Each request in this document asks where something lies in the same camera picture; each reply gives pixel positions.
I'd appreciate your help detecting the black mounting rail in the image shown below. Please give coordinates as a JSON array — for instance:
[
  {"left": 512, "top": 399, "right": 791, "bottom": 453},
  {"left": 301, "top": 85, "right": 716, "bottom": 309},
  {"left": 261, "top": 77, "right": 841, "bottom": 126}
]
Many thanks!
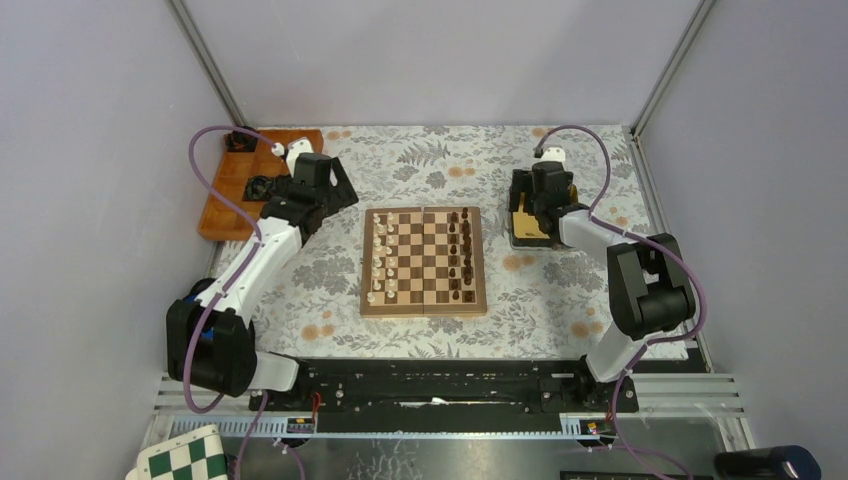
[{"left": 266, "top": 359, "right": 639, "bottom": 434}]

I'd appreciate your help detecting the wooden chess board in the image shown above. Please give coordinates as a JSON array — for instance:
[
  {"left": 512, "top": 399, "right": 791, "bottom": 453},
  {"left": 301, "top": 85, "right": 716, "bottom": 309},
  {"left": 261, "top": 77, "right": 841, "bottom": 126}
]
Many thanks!
[{"left": 360, "top": 206, "right": 488, "bottom": 318}]

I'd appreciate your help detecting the black cable bundle in tray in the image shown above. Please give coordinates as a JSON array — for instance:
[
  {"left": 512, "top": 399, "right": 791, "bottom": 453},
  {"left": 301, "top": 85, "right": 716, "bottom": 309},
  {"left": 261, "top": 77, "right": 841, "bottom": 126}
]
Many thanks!
[{"left": 243, "top": 175, "right": 280, "bottom": 202}]

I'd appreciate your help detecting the dark cylinder bottle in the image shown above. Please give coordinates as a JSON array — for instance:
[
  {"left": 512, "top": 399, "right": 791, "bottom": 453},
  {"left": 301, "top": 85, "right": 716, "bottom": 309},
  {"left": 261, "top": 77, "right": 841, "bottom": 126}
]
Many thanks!
[{"left": 713, "top": 445, "right": 822, "bottom": 480}]

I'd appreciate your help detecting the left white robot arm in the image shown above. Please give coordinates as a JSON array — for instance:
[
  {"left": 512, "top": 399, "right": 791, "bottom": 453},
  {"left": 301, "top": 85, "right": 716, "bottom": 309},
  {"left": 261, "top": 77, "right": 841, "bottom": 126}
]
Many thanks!
[{"left": 166, "top": 137, "right": 358, "bottom": 411}]

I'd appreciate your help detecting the orange compartment tray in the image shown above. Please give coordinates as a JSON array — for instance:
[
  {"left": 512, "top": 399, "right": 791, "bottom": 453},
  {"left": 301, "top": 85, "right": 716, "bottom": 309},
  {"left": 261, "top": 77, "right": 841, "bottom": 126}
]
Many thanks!
[{"left": 197, "top": 129, "right": 324, "bottom": 241}]

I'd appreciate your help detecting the gold metal tin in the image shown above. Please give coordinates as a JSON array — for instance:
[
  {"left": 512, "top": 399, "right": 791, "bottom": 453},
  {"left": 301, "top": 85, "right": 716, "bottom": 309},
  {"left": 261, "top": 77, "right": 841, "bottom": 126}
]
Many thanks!
[{"left": 508, "top": 211, "right": 562, "bottom": 249}]

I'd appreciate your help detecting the floral table cloth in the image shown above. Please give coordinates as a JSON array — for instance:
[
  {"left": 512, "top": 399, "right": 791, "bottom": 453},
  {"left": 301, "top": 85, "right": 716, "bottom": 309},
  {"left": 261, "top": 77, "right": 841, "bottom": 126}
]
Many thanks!
[{"left": 252, "top": 125, "right": 654, "bottom": 359}]

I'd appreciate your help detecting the green checkered roll mat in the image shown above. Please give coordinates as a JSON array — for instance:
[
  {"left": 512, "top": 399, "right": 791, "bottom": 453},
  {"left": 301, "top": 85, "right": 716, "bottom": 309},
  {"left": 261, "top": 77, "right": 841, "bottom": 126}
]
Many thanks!
[{"left": 125, "top": 425, "right": 228, "bottom": 480}]

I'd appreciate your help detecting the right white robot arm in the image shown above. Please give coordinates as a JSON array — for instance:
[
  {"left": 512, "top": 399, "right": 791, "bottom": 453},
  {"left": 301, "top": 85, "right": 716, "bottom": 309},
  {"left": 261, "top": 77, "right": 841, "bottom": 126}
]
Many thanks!
[{"left": 508, "top": 160, "right": 696, "bottom": 412}]

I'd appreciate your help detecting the black item tray corner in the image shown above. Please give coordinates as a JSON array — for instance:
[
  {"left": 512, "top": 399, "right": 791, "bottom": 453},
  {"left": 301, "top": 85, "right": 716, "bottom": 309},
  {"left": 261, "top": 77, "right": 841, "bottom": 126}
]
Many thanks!
[{"left": 224, "top": 131, "right": 258, "bottom": 153}]

